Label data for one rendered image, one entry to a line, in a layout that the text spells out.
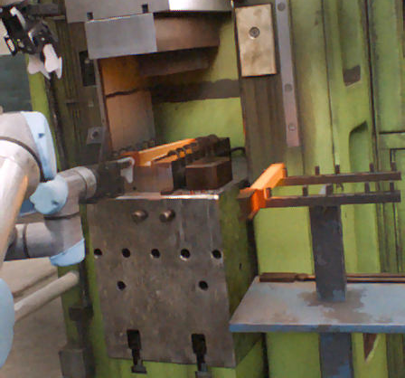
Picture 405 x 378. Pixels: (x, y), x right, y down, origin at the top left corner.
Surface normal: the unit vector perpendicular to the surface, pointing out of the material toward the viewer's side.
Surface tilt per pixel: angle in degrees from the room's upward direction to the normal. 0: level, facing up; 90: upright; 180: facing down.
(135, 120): 90
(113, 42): 90
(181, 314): 90
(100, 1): 90
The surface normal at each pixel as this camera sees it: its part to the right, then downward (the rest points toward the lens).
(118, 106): 0.91, -0.03
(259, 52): -0.39, 0.21
